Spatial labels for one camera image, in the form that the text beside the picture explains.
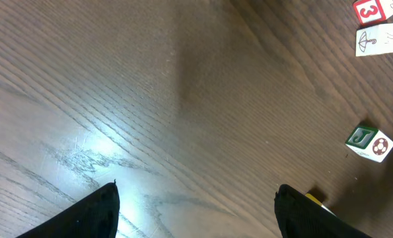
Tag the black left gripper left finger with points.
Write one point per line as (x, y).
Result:
(95, 216)

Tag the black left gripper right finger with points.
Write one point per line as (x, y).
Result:
(300, 217)

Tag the white block with hammer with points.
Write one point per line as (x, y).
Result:
(311, 197)

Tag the white block with soccer ball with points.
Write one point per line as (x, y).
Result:
(369, 143)

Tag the cream block with umbrella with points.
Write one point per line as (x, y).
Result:
(374, 40)

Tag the white block red number three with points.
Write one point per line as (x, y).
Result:
(373, 11)

